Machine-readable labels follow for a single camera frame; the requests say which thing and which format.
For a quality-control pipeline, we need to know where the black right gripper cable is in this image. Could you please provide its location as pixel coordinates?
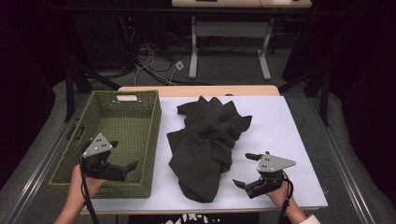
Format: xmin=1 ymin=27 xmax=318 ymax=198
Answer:
xmin=276 ymin=178 xmax=295 ymax=224

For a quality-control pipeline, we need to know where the black metal stand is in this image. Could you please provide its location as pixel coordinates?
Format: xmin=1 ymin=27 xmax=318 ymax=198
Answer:
xmin=277 ymin=64 xmax=332 ymax=128
xmin=63 ymin=60 xmax=121 ymax=123

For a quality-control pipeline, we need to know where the wooden table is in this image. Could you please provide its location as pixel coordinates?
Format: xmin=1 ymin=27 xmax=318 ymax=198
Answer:
xmin=71 ymin=85 xmax=329 ymax=217

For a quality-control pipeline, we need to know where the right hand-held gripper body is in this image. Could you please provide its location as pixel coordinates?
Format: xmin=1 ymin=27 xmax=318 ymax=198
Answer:
xmin=244 ymin=151 xmax=297 ymax=200

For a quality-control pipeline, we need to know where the green woven basket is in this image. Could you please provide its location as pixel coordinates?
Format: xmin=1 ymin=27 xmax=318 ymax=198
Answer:
xmin=49 ymin=90 xmax=163 ymax=200

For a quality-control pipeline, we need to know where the person's black printed shirt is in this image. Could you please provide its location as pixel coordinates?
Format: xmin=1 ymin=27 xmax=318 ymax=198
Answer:
xmin=126 ymin=212 xmax=261 ymax=224

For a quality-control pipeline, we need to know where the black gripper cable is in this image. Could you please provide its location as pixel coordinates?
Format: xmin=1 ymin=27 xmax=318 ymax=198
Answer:
xmin=78 ymin=146 xmax=101 ymax=224
xmin=276 ymin=178 xmax=295 ymax=224

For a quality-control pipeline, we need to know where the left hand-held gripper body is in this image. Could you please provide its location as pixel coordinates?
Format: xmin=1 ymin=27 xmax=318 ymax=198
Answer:
xmin=80 ymin=133 xmax=129 ymax=183

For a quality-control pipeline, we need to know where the bundle of black floor cables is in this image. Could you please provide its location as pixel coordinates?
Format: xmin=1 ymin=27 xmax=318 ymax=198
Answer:
xmin=120 ymin=15 xmax=216 ymax=87

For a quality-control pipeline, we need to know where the desk with white legs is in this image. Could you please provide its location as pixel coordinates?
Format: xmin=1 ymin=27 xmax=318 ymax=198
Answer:
xmin=171 ymin=0 xmax=313 ymax=81

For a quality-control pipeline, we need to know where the person's right hand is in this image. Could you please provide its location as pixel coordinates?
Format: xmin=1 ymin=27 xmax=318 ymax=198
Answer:
xmin=265 ymin=178 xmax=295 ymax=210

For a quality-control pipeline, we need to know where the person's left hand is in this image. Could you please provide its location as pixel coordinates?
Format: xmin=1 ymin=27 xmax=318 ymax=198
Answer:
xmin=66 ymin=164 xmax=109 ymax=207

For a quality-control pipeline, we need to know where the metal floor rail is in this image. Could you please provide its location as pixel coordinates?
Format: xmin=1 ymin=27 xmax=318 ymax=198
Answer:
xmin=4 ymin=92 xmax=92 ymax=224
xmin=306 ymin=96 xmax=376 ymax=224

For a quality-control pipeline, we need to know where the white floor cable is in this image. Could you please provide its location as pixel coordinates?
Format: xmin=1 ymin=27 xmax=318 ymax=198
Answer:
xmin=133 ymin=55 xmax=179 ymax=87

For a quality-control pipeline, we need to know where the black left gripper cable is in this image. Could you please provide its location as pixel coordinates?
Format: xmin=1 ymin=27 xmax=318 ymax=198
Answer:
xmin=78 ymin=146 xmax=101 ymax=224

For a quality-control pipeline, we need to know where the white table mat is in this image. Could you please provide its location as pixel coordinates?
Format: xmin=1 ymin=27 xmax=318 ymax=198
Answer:
xmin=71 ymin=95 xmax=329 ymax=215

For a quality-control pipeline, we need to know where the dark cloth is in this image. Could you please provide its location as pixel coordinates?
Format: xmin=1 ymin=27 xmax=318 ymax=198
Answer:
xmin=166 ymin=95 xmax=253 ymax=204

